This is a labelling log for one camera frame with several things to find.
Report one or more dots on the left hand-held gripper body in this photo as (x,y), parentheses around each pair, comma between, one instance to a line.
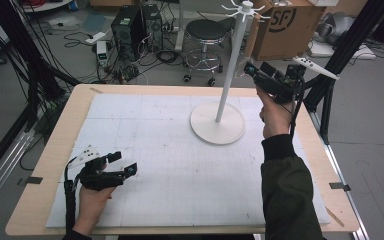
(96,180)

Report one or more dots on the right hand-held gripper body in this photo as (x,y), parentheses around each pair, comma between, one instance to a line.
(280,88)

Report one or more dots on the white hook rack stand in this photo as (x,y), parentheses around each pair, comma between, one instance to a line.
(228,76)

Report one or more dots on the person's left hand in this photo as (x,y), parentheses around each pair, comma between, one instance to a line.
(91,206)

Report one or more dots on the person's right hand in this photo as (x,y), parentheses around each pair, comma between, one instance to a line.
(276,118)

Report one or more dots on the brown cardboard box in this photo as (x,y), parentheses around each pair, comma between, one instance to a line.
(290,33)

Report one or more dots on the white gridded mat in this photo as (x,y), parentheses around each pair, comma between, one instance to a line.
(186,186)

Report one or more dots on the black round stool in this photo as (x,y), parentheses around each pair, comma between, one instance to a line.
(205,30)

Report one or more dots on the black tape strip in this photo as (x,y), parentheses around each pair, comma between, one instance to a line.
(339,186)
(33,180)

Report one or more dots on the grey bag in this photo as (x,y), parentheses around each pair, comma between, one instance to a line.
(338,26)

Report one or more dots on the small white power supply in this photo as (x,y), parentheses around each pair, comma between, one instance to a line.
(102,51)

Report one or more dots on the slim black computer tower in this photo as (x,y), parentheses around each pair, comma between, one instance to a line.
(153,26)

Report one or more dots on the white power strip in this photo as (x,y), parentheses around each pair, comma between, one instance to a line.
(96,37)

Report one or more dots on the large black computer tower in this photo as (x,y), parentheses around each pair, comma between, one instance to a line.
(126,30)

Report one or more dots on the black metal frame stand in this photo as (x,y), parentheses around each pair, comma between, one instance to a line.
(343,46)
(33,76)

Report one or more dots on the aluminium rail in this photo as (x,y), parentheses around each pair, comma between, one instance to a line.
(3,176)
(343,180)

